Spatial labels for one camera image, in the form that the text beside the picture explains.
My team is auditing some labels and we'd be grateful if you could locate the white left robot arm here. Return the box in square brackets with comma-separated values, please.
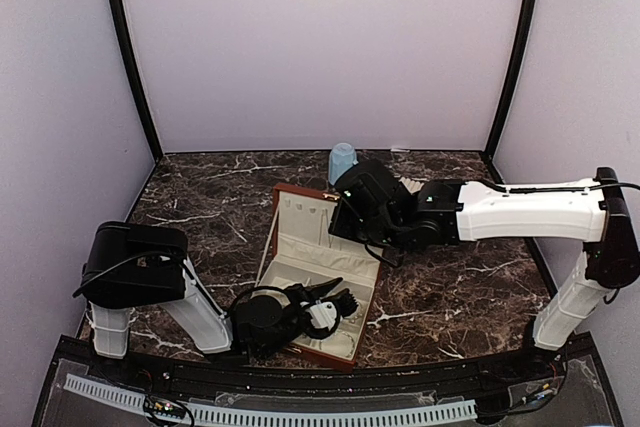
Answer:
[74, 221, 358, 383]

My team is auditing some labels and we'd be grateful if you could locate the white perforated cable rail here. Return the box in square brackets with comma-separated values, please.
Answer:
[60, 375, 479, 427]

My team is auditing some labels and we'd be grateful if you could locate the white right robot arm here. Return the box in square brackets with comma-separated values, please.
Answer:
[329, 160, 639, 381]

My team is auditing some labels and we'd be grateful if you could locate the silver bangle front right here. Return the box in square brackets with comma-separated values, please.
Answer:
[324, 319, 363, 359]

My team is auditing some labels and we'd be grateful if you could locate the red jewelry box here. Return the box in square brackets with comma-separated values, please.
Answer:
[256, 183, 380, 373]

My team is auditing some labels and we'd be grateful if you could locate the red jewelry display tray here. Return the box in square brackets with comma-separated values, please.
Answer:
[400, 177, 424, 194]

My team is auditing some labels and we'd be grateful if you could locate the light blue faceted mug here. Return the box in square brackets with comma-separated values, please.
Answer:
[328, 142, 358, 186]

